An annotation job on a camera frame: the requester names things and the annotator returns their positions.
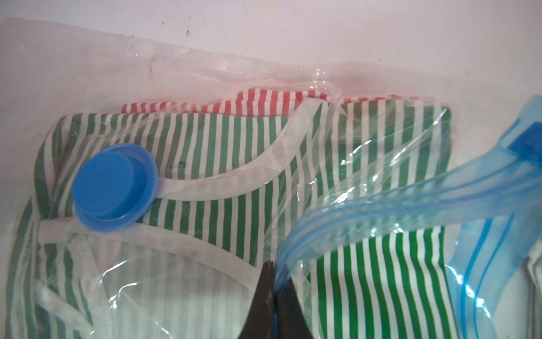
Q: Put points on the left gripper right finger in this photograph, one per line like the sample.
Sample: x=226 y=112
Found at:
x=289 y=319

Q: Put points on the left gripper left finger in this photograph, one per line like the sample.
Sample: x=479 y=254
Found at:
x=260 y=320

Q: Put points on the green white striped shirt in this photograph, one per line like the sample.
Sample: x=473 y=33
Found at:
x=235 y=187

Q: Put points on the clear vacuum bag blue zipper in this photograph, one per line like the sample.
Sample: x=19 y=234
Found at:
x=454 y=256

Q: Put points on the red white striped shirt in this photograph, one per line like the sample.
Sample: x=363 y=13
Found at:
x=253 y=102

